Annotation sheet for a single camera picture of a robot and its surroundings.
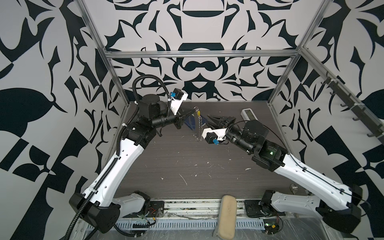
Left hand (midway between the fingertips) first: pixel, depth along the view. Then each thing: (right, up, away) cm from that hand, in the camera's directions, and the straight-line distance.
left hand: (194, 106), depth 62 cm
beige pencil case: (+15, -53, +7) cm, 56 cm away
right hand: (+7, -3, -3) cm, 8 cm away
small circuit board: (+36, -56, +9) cm, 67 cm away
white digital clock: (+38, -3, +45) cm, 59 cm away
